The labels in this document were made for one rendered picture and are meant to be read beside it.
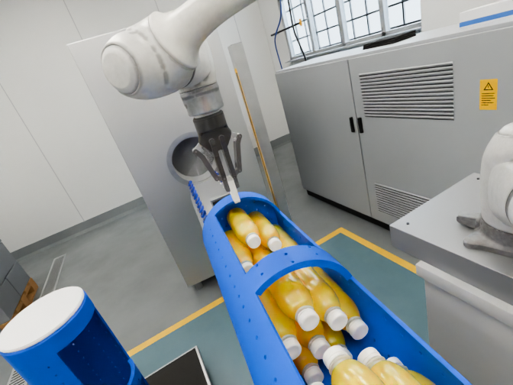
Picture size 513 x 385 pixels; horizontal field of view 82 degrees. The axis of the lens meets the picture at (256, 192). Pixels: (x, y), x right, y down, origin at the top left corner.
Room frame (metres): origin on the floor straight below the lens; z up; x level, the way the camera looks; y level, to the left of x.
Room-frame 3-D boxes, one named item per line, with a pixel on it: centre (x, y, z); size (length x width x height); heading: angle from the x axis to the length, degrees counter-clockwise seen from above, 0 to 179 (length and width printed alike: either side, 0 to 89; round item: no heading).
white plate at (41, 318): (0.88, 0.85, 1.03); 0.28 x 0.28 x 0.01
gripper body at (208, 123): (0.72, 0.05, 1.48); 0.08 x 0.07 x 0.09; 102
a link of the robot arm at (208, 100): (0.73, 0.05, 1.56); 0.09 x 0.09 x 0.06
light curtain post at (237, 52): (1.54, -0.11, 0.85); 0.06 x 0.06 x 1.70; 12
